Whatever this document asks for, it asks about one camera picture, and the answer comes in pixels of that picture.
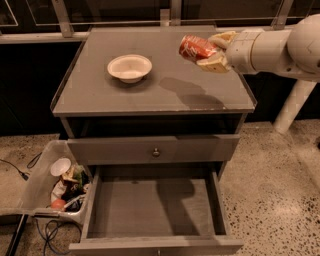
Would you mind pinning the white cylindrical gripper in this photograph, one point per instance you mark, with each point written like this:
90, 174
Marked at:
240, 50

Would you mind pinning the red coke can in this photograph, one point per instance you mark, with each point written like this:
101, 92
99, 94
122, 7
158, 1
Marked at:
194, 48

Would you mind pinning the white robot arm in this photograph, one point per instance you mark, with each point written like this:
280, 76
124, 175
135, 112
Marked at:
292, 53

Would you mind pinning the closed grey top drawer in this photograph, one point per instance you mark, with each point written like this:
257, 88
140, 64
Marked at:
138, 150

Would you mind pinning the grey drawer cabinet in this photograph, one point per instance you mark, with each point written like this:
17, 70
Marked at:
174, 99

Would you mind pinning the round metal drawer knob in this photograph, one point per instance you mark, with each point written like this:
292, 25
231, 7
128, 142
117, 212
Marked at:
156, 152

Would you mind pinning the open grey middle drawer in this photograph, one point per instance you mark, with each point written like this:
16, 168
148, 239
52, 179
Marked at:
156, 211

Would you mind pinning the white diagonal pole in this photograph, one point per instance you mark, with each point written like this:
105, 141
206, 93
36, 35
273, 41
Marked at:
293, 104

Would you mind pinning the white paper bowl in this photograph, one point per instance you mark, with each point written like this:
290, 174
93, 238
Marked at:
129, 68

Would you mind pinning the small white bowl in bin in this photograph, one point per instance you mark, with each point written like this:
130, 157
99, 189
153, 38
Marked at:
60, 166

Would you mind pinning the clear plastic storage bin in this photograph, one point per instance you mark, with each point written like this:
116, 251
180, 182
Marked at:
35, 199

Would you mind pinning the white bottle in bin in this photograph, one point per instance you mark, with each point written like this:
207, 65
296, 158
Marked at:
58, 191

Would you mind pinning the orange ball in bin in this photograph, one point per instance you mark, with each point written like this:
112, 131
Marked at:
58, 204

